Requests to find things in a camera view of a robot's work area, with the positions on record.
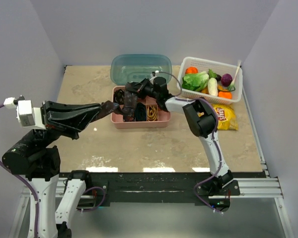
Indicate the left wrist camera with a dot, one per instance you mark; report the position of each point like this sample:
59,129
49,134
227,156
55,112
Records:
24,110

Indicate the yellow toy vegetable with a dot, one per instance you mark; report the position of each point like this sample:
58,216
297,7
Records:
220,88

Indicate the toy green onion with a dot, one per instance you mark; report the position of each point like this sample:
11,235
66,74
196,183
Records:
231,87

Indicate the orange toy carrot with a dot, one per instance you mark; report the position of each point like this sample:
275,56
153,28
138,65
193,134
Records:
225,94

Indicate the dark green rolled tie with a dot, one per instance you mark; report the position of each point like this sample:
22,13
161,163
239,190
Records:
140,112

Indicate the black gold patterned rolled tie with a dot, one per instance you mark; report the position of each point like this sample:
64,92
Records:
119,97

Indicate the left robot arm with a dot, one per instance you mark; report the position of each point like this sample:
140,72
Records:
37,162

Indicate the maroon blue-flowered tie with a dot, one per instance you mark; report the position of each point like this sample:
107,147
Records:
127,111

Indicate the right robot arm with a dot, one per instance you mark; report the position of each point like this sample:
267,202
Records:
203,123

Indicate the pink divided organizer box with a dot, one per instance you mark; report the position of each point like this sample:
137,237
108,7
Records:
162,120

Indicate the white toy cabbage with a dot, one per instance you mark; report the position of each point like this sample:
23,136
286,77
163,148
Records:
212,87

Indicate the teal translucent plastic lid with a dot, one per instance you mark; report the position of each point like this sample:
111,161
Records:
136,67

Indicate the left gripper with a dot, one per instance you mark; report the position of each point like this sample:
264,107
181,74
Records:
67,119

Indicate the white plastic basket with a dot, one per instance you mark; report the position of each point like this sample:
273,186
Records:
217,67

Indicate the yellow chips bag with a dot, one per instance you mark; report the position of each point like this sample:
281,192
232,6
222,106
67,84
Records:
227,119

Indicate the yellow patterned rolled tie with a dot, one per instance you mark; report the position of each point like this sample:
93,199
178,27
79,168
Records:
152,113

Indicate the orange toy pumpkin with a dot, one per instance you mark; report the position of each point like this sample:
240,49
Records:
191,70

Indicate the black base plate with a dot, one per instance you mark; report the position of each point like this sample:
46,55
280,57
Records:
149,189

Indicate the dark toy eggplant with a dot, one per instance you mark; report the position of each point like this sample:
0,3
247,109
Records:
212,74

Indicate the green toy lettuce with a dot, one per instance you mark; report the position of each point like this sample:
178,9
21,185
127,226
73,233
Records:
196,81

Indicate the purple toy cabbage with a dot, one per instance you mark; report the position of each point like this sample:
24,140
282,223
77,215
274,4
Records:
226,80

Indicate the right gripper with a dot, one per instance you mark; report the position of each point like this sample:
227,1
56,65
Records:
138,92

